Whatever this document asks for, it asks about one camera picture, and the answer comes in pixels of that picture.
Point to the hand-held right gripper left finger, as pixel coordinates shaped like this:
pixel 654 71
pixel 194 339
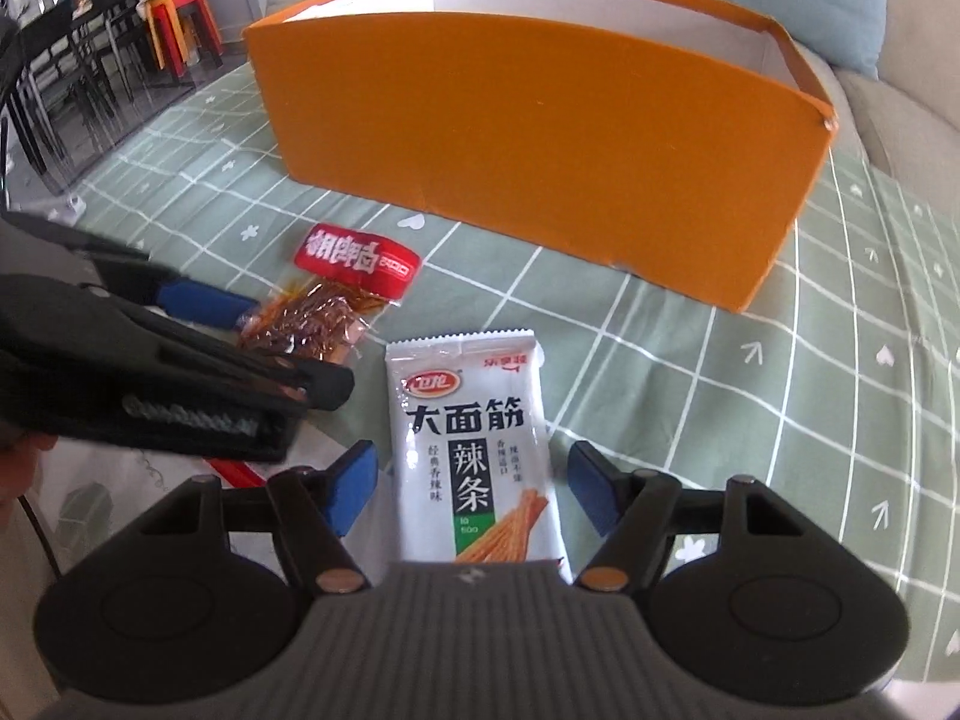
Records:
pixel 349 487

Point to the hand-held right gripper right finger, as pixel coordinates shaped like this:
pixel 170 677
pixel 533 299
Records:
pixel 592 487

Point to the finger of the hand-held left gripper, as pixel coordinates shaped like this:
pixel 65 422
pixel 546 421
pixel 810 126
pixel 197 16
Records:
pixel 202 301
pixel 225 364

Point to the red clear dried snack packet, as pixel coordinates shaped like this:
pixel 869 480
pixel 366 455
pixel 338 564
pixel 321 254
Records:
pixel 337 292

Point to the white spicy strip packet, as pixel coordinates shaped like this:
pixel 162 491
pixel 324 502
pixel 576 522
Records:
pixel 472 427

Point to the orange cardboard box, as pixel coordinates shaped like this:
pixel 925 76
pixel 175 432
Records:
pixel 525 165

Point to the person's left hand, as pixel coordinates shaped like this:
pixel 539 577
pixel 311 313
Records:
pixel 19 465

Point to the small white plastic piece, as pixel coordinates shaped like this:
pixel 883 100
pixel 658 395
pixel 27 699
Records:
pixel 75 203

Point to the green checked tablecloth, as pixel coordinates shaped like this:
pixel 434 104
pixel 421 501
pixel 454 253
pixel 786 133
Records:
pixel 750 427

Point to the stack of orange stools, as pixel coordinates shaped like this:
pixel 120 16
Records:
pixel 184 30

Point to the beige sofa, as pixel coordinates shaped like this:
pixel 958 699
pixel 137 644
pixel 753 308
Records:
pixel 900 112

